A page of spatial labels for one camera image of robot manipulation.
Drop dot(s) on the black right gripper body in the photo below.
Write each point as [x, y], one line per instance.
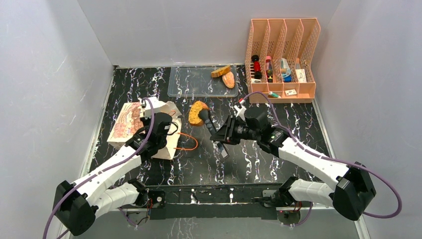
[223, 133]

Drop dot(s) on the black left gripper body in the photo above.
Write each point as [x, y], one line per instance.
[163, 143]

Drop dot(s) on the round brown fake bread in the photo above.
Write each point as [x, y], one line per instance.
[194, 113]

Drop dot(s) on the printed white paper bag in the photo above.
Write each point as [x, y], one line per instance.
[129, 122]

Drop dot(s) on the clear plastic tray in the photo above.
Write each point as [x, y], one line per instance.
[196, 81]

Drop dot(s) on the oval brown fake bread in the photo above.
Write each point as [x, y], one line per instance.
[228, 80]

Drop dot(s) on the yellow fake bread slice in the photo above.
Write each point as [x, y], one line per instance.
[221, 71]

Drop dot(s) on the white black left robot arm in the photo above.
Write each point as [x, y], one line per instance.
[105, 181]

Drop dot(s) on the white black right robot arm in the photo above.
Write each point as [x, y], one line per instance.
[316, 171]

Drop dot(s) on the green white tube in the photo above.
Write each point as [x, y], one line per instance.
[274, 95]

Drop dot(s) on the small white card box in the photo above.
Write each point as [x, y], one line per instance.
[291, 92]

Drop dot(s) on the red black dumbbell toy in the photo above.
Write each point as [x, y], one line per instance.
[256, 67]

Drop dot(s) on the blue clear tape dispenser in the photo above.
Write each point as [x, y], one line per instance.
[285, 71]

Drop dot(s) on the pink red bottle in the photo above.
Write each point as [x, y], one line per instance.
[268, 69]

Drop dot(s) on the orange desk file organizer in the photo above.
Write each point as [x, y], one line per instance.
[278, 59]

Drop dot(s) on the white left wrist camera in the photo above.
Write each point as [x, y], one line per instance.
[150, 106]

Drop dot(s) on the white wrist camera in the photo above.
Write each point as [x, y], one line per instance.
[150, 106]
[239, 112]

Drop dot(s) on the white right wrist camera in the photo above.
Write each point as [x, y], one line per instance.
[239, 112]

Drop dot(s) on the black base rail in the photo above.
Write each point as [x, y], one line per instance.
[223, 201]

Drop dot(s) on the aluminium frame rail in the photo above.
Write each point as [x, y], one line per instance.
[216, 201]

